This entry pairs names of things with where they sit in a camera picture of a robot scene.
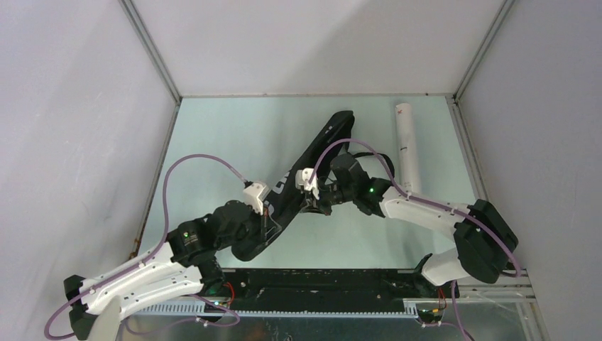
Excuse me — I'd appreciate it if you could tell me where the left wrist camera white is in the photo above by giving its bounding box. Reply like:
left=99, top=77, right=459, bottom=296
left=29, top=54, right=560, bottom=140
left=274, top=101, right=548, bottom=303
left=243, top=182, right=270, bottom=215

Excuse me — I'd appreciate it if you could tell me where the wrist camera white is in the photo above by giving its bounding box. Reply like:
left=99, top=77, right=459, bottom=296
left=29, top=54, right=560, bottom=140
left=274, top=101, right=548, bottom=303
left=243, top=182, right=270, bottom=215
left=295, top=168, right=319, bottom=200

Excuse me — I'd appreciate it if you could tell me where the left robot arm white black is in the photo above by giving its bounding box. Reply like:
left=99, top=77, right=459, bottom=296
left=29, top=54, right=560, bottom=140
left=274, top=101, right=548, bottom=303
left=63, top=200, right=294, bottom=340

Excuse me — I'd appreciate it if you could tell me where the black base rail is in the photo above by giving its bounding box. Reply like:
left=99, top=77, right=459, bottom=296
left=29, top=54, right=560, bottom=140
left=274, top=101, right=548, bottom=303
left=201, top=269, right=454, bottom=314

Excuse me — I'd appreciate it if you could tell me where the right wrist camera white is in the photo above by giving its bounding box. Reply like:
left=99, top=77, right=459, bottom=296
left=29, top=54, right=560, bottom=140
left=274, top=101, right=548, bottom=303
left=295, top=168, right=319, bottom=200

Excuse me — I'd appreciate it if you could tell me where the white shuttlecock tube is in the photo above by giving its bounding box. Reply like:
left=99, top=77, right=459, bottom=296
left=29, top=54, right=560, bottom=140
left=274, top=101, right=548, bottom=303
left=395, top=103, right=422, bottom=193

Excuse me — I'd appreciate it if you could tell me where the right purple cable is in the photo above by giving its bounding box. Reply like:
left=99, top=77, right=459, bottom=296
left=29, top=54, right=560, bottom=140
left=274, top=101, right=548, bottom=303
left=308, top=138, right=522, bottom=341

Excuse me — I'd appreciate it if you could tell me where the black racket bag crossway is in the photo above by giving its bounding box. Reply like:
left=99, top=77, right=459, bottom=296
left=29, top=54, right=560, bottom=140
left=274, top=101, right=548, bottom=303
left=231, top=110, right=355, bottom=261

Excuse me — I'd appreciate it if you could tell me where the black bag strap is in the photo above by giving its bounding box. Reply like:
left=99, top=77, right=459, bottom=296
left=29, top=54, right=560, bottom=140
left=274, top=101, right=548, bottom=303
left=351, top=151, right=396, bottom=176

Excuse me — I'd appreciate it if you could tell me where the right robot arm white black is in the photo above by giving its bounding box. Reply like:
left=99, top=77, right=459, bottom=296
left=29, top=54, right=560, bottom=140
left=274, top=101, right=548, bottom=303
left=295, top=154, right=518, bottom=297

